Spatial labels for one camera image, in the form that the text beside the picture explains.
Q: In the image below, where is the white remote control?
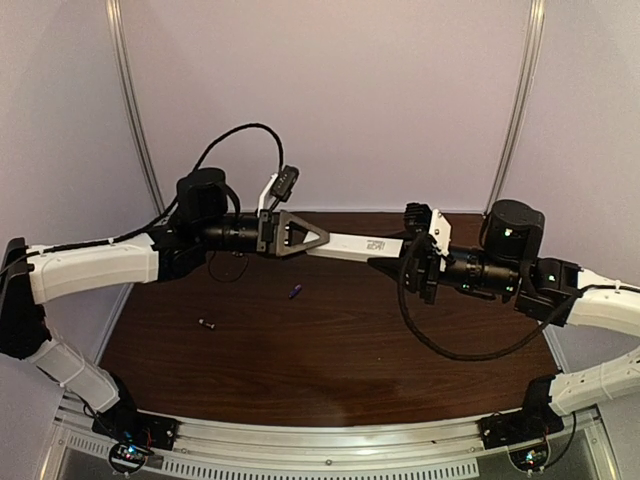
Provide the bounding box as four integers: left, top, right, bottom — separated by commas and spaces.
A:
306, 233, 414, 263

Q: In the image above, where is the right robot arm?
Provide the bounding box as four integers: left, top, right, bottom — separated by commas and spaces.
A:
365, 199, 639, 444

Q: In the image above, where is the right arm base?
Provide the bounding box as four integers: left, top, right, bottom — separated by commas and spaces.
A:
477, 409, 564, 475

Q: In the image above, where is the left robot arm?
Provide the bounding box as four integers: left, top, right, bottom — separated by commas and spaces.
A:
1, 168, 330, 440

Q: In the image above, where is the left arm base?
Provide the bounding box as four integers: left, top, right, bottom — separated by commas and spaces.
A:
91, 412, 179, 477

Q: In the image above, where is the purple battery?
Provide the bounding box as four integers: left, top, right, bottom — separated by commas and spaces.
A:
288, 284, 303, 299

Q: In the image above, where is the black silver battery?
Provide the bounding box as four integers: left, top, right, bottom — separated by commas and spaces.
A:
198, 319, 215, 330

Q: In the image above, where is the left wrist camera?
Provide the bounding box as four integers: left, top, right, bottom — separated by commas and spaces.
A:
256, 165, 300, 214

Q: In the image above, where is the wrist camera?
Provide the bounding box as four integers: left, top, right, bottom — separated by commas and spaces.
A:
256, 165, 300, 214
403, 202, 452, 257

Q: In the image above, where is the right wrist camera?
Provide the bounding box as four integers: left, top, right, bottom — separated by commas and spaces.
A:
403, 202, 452, 257

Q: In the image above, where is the right black cable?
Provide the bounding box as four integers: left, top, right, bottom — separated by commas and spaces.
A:
397, 234, 576, 362

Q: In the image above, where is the black cable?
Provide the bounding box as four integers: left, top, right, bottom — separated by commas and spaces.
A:
397, 234, 576, 362
149, 124, 286, 231

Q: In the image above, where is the left black cable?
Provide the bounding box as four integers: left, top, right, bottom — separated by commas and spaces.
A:
149, 124, 286, 231

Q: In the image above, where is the aluminium front rail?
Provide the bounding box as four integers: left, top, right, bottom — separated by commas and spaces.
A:
35, 394, 621, 479

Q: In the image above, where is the left aluminium frame post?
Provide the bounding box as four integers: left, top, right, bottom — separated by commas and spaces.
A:
105, 0, 165, 215

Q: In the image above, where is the aluminium frame post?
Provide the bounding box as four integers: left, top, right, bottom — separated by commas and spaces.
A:
483, 0, 546, 216
105, 0, 165, 215

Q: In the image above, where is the right aluminium frame post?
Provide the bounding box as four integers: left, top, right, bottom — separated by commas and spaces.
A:
483, 0, 546, 216

